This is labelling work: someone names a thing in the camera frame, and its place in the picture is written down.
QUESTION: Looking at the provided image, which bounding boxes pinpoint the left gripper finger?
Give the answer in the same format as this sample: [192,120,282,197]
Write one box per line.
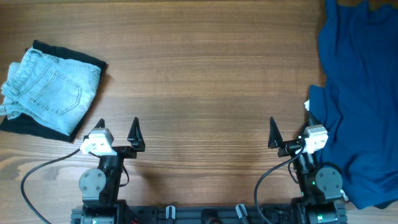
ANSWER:
[83,118,105,139]
[127,117,146,152]

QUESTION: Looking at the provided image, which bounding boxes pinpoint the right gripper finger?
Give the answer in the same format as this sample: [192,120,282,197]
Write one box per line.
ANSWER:
[307,111,321,126]
[268,116,283,149]

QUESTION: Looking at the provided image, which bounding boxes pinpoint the blue t-shirt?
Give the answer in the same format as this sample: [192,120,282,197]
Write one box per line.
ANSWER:
[309,0,397,209]

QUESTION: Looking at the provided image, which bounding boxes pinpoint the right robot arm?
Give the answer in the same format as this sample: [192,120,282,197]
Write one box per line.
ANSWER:
[268,113,348,224]

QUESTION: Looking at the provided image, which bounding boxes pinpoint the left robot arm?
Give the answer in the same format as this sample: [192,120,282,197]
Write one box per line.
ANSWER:
[71,118,146,224]

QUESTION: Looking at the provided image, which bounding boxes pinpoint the white garment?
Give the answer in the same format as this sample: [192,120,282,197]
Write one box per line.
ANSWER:
[304,100,310,111]

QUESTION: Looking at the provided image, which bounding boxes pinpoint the folded light blue jeans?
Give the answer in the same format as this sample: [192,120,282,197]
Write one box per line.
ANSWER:
[1,47,101,136]

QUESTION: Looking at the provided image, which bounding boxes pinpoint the folded black garment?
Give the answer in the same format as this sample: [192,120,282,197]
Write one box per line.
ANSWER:
[1,40,107,142]

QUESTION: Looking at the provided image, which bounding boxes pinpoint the right black cable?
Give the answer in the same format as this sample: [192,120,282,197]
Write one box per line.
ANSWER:
[254,144,307,218]

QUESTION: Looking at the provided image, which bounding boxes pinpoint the black cable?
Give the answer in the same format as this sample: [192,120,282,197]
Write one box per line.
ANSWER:
[254,144,307,218]
[20,147,82,224]

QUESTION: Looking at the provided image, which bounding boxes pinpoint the left black cable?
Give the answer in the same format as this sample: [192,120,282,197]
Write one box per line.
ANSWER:
[20,147,82,224]

